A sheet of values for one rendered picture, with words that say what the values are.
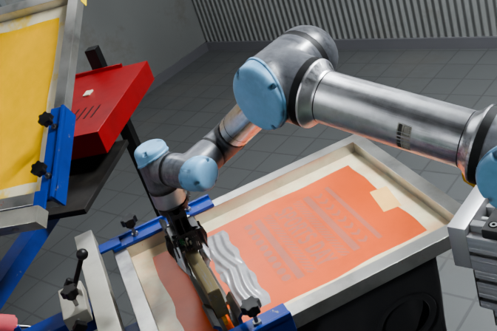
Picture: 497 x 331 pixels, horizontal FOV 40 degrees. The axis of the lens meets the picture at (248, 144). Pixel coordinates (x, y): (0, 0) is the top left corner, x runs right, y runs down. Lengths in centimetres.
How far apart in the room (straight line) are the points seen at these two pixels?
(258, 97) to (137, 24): 472
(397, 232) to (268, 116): 68
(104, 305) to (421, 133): 93
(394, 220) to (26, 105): 120
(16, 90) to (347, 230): 118
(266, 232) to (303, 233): 11
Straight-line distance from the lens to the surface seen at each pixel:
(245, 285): 167
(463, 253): 129
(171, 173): 146
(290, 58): 111
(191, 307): 169
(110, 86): 279
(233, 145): 148
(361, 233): 172
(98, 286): 175
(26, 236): 238
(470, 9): 484
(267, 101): 109
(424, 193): 175
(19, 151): 221
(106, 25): 561
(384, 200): 181
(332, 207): 184
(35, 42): 242
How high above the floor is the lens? 197
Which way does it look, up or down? 27 degrees down
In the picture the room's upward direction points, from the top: 19 degrees counter-clockwise
